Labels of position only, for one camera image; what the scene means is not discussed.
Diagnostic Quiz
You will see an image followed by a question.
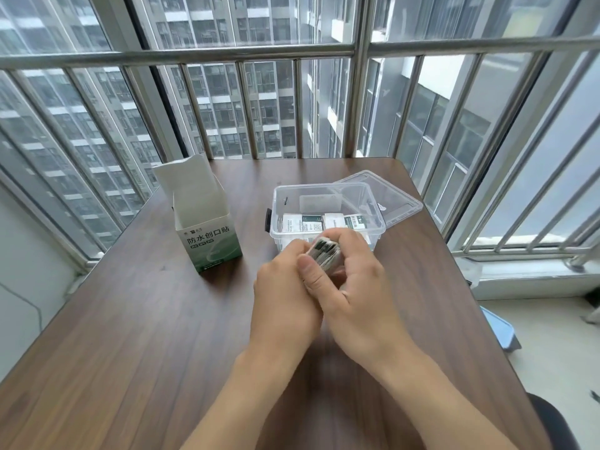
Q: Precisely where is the person's left hand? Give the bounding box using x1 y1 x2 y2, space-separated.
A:
248 237 325 353

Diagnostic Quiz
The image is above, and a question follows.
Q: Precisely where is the black round stool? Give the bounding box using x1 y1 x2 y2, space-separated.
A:
525 392 582 450

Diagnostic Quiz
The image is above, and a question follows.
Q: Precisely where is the bundle of bandage strips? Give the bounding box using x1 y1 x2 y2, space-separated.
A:
305 236 348 278

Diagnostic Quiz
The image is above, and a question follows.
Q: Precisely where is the clear plastic storage container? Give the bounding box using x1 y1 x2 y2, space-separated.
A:
265 183 388 258

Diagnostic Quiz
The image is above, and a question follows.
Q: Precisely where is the blue plastic bin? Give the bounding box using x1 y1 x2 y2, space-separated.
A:
480 306 523 353

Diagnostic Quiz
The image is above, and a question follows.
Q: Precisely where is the white plastic bag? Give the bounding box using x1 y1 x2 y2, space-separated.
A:
454 257 484 289

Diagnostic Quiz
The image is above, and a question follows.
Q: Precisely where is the pile of white bandage packets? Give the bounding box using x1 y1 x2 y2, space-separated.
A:
281 212 381 245

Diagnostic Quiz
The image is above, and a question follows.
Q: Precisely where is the person's right hand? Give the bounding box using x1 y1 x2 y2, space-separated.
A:
298 228 409 368

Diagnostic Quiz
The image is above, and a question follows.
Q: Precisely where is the clear plastic container lid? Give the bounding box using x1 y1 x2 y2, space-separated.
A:
330 170 424 228

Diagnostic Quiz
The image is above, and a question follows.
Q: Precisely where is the open green white bandage box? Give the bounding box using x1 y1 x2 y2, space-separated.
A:
151 153 245 275

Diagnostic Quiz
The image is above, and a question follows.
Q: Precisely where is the metal window railing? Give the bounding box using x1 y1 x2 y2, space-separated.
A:
0 0 600 273

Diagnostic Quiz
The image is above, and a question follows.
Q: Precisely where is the person's right forearm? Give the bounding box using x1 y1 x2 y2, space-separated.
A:
374 341 522 450

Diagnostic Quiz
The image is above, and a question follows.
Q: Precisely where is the thin grey wall cable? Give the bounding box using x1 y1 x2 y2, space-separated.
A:
0 281 46 334

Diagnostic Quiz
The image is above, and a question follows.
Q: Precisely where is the person's left forearm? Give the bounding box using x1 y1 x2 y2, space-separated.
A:
179 339 325 450

